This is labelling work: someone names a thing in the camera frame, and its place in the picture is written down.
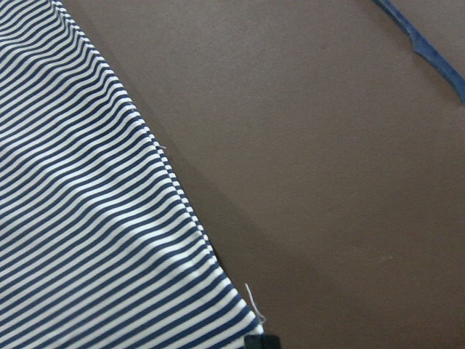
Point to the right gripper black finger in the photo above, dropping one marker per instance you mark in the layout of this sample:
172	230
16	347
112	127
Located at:
262	341

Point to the blue white striped polo shirt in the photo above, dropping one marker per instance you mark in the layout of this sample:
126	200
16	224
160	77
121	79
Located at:
99	245

